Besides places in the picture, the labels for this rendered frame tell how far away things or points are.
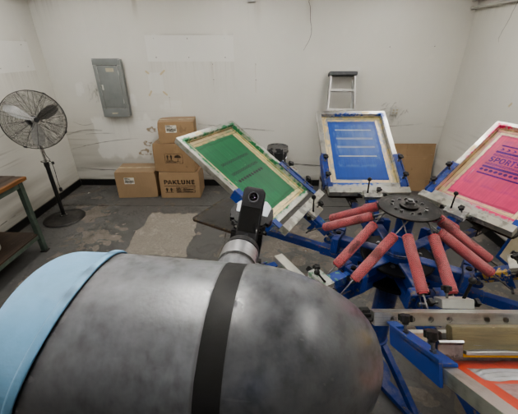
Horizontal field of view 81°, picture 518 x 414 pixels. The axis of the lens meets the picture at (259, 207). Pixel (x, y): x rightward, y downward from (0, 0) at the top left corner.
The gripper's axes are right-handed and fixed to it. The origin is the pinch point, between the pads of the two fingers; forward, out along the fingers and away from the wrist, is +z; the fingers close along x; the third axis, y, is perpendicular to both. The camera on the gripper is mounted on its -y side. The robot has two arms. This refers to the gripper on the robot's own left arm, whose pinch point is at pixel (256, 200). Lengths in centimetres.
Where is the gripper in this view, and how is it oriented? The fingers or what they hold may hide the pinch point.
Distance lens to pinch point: 77.7
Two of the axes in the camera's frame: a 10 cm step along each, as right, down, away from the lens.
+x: 9.8, 1.8, -0.5
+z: 1.3, -4.6, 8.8
